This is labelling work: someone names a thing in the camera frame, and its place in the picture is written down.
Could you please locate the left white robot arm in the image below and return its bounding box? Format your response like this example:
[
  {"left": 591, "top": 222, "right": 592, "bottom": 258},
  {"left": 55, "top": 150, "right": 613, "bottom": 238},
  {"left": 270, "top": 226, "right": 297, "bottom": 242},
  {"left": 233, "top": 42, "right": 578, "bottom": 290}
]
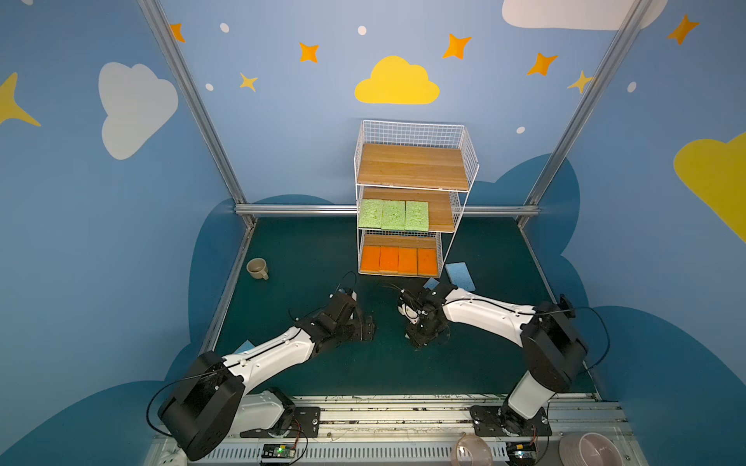
[{"left": 157, "top": 290, "right": 376, "bottom": 465}]

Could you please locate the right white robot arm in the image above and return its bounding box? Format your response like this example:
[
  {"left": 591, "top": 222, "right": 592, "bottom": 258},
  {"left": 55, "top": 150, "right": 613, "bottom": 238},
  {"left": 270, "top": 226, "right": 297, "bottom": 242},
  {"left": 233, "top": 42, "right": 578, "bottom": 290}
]
[{"left": 397, "top": 283, "right": 589, "bottom": 431}]

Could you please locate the beige mug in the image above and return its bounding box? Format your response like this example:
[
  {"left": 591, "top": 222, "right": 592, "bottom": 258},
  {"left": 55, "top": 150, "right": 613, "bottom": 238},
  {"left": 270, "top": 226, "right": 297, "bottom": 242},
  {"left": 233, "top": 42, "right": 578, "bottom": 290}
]
[{"left": 246, "top": 257, "right": 269, "bottom": 281}]

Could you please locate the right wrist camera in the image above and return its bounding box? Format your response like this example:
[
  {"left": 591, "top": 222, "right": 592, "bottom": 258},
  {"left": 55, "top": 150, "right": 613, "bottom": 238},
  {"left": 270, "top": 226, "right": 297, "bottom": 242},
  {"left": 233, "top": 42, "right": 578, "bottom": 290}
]
[{"left": 397, "top": 301, "right": 420, "bottom": 324}]

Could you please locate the blue sponge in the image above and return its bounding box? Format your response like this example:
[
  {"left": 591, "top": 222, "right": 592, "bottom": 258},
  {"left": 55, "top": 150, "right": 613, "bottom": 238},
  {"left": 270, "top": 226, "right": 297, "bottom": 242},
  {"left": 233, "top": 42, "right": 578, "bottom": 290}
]
[
  {"left": 445, "top": 262, "right": 476, "bottom": 291},
  {"left": 234, "top": 340, "right": 254, "bottom": 355},
  {"left": 424, "top": 278, "right": 439, "bottom": 290}
]

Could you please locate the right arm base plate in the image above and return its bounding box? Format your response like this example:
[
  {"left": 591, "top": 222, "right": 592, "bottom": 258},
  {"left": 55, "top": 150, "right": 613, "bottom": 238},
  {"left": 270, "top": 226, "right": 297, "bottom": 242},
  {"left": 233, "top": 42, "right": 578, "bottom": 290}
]
[{"left": 469, "top": 405, "right": 552, "bottom": 437}]

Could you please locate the red small object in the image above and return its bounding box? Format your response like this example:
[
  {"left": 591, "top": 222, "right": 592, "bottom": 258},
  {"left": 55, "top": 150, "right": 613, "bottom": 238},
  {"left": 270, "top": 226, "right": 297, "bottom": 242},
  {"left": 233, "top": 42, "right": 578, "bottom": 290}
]
[{"left": 558, "top": 294, "right": 577, "bottom": 320}]

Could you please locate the pink divided bowl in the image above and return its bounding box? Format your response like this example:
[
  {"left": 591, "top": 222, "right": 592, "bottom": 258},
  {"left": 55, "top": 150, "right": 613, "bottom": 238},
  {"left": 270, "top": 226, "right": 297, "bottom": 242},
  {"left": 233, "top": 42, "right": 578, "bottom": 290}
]
[{"left": 559, "top": 432, "right": 623, "bottom": 466}]

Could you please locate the white wire wooden shelf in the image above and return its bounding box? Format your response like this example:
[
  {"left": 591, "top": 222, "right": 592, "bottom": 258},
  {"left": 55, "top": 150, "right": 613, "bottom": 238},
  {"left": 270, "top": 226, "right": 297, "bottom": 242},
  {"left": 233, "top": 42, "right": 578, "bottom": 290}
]
[{"left": 354, "top": 120, "right": 479, "bottom": 278}]

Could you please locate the green sponge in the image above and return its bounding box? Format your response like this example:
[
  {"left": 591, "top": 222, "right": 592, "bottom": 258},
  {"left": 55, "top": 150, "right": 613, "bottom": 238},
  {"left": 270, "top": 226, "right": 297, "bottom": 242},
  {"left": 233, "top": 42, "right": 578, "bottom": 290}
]
[
  {"left": 381, "top": 200, "right": 406, "bottom": 230},
  {"left": 357, "top": 199, "right": 384, "bottom": 229},
  {"left": 405, "top": 201, "right": 429, "bottom": 232}
]

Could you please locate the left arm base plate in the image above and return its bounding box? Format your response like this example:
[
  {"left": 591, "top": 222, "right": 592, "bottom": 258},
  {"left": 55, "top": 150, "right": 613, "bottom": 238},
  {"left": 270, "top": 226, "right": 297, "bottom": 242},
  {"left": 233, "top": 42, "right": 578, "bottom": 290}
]
[{"left": 239, "top": 407, "right": 321, "bottom": 439}]

